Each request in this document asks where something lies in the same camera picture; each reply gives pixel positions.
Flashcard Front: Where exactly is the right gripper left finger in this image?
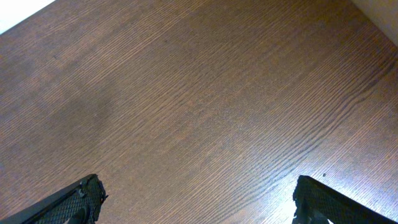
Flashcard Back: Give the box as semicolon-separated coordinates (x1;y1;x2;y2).
1;174;107;224

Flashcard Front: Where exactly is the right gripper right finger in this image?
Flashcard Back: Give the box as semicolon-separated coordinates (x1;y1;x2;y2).
292;175;397;224

